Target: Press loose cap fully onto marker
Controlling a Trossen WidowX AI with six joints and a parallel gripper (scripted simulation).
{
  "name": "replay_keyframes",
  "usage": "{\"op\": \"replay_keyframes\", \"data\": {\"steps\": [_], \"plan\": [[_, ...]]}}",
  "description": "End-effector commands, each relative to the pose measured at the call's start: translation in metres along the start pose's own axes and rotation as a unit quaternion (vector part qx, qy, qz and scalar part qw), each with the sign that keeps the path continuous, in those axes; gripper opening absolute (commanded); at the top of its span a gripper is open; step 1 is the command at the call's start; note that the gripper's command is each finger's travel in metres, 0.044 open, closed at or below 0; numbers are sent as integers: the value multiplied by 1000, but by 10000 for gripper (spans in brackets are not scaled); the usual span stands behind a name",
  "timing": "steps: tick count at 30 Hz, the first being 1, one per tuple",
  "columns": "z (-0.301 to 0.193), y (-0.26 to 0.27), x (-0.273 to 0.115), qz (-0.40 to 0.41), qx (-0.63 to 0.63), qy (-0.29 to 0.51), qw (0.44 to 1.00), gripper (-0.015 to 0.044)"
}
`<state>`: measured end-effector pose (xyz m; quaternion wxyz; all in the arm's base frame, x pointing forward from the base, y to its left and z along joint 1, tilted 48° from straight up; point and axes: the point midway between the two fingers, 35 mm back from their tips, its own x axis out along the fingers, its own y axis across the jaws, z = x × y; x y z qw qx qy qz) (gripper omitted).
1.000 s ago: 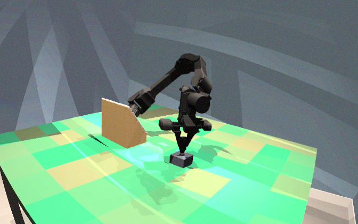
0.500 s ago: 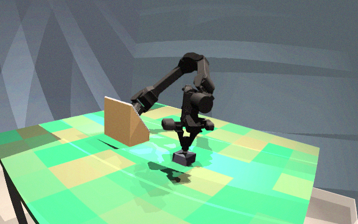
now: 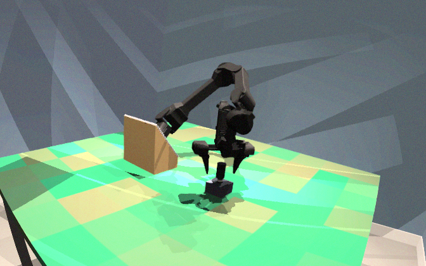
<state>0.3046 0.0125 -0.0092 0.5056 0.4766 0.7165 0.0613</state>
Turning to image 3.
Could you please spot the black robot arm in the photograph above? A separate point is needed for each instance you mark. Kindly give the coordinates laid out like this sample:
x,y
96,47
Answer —
x,y
239,119

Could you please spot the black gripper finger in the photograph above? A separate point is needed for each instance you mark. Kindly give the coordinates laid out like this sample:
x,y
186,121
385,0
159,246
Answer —
x,y
205,159
237,162

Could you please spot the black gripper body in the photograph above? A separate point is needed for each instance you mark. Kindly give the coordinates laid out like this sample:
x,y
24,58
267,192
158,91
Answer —
x,y
202,148

